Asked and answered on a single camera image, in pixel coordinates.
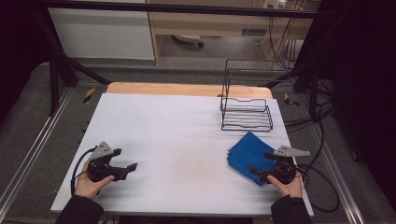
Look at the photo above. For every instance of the wooden table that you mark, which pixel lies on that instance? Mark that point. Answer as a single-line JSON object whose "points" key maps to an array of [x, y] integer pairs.
{"points": [[174, 89]]}

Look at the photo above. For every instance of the blue cloth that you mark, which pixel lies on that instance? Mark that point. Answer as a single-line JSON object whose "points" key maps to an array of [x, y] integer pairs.
{"points": [[246, 155]]}

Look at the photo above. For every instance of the black metal stand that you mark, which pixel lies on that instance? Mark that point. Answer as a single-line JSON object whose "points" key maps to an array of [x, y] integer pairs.
{"points": [[54, 81]]}

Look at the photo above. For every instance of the yellow black tape marker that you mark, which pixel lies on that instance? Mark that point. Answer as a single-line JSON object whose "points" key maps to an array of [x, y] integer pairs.
{"points": [[289, 100], [89, 95]]}

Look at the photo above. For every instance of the aluminium floor rail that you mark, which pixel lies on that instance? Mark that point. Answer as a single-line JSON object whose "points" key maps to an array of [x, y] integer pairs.
{"points": [[34, 149], [339, 180]]}

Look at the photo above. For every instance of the black curtain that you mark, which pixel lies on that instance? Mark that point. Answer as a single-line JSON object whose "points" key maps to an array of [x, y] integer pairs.
{"points": [[364, 77], [18, 46]]}

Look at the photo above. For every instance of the black metal frame bar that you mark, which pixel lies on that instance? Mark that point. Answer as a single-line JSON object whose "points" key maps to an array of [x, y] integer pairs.
{"points": [[174, 8]]}

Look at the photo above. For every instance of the white chair base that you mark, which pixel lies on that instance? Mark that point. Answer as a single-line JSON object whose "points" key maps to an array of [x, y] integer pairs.
{"points": [[188, 39]]}

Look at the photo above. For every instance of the person's left hand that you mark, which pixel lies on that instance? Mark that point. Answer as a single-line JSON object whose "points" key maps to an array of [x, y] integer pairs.
{"points": [[90, 186]]}

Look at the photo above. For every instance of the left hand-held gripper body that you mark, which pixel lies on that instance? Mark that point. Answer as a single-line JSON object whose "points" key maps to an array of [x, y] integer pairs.
{"points": [[99, 165]]}

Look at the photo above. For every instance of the person's right hand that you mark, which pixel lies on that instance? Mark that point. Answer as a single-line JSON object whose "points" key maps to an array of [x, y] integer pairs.
{"points": [[288, 188]]}

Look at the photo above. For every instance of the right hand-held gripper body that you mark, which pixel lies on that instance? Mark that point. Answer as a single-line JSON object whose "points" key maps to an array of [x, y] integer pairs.
{"points": [[285, 169]]}

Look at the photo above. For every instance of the white power strip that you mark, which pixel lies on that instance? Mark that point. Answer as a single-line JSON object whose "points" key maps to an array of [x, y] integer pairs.
{"points": [[275, 3]]}

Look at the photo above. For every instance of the white table cover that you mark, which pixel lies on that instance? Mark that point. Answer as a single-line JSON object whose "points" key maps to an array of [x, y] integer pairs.
{"points": [[174, 149]]}

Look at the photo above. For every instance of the white cabinet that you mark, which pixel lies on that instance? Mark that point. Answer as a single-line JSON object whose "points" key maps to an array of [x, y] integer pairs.
{"points": [[99, 34]]}

